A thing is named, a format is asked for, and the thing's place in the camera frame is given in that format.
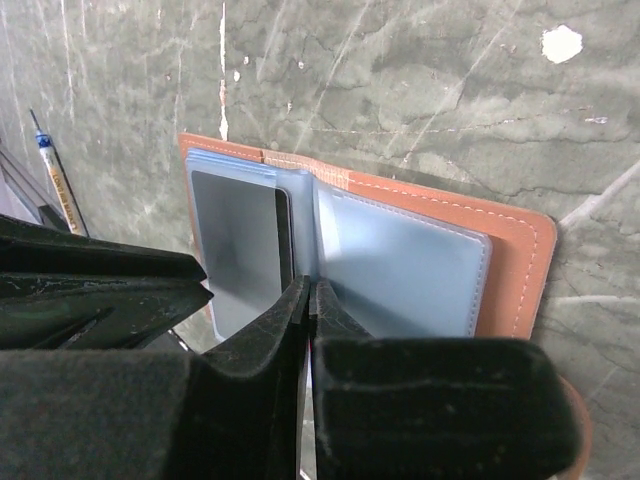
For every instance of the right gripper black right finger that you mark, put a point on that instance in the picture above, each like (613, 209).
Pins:
(446, 408)

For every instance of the orange leather card holder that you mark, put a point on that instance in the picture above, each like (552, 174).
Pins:
(402, 259)

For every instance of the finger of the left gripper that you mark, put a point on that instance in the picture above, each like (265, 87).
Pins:
(63, 291)

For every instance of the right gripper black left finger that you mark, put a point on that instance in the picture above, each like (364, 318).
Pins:
(233, 412)

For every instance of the black card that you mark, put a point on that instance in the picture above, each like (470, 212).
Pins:
(246, 238)

